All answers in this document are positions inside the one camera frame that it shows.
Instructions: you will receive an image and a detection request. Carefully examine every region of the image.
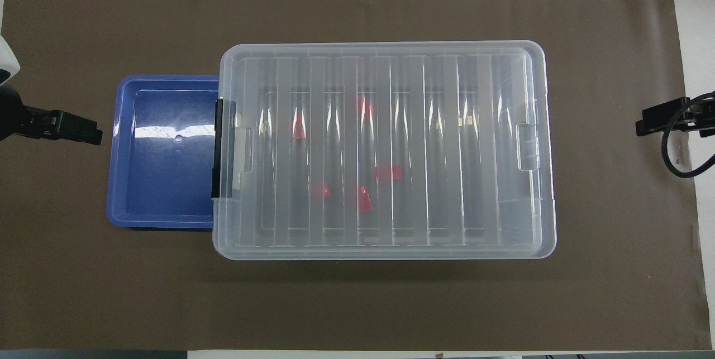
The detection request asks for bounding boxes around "clear ribbed box lid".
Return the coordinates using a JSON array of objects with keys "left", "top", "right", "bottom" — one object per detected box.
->
[{"left": 212, "top": 41, "right": 558, "bottom": 261}]

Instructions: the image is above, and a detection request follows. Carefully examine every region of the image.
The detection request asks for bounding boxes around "brown table mat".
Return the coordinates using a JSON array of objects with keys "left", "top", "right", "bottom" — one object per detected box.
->
[{"left": 0, "top": 0, "right": 713, "bottom": 351}]

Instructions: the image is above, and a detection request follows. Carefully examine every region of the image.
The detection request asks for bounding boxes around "blue plastic tray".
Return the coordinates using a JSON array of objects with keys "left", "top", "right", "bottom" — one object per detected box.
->
[{"left": 106, "top": 75, "right": 222, "bottom": 229}]

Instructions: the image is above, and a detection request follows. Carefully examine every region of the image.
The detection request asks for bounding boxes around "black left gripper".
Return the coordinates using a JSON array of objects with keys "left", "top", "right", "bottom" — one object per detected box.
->
[{"left": 0, "top": 84, "right": 103, "bottom": 146}]

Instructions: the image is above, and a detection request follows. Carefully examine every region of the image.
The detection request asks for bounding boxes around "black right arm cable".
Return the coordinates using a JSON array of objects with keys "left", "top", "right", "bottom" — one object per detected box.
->
[{"left": 661, "top": 91, "right": 715, "bottom": 179}]

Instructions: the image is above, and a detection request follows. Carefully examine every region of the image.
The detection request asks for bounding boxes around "clear plastic storage box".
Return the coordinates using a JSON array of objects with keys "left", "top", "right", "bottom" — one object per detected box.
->
[{"left": 213, "top": 44, "right": 556, "bottom": 260}]

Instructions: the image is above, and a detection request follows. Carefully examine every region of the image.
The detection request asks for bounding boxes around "black box latch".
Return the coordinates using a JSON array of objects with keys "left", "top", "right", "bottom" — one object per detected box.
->
[{"left": 211, "top": 98, "right": 225, "bottom": 199}]

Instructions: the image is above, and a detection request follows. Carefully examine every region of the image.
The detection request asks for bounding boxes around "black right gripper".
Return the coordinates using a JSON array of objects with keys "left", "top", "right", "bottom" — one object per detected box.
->
[{"left": 636, "top": 98, "right": 715, "bottom": 137}]

